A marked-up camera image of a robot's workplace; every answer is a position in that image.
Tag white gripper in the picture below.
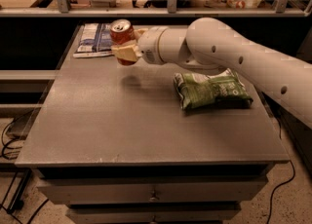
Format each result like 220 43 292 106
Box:
111 26 166 65

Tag green chip bag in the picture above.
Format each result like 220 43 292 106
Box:
174 69 254 110

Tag blue chip bag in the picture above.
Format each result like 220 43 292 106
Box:
73 23 112 58

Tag black cable right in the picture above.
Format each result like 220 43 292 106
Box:
265 117 296 224

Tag grey upper drawer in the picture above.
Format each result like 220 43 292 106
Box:
38 176 267 205

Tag grey drawer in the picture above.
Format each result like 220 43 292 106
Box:
66 205 241 224
38 176 267 205

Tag grey lower drawer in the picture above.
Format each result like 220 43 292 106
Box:
66 205 241 224

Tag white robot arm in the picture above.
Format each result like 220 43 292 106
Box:
110 18 312 128

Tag grey side shelf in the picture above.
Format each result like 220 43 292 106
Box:
0 70 59 118

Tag black cables left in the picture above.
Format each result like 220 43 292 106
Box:
0 109 50 224

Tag red coke can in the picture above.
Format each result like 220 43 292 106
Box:
110 19 137 65

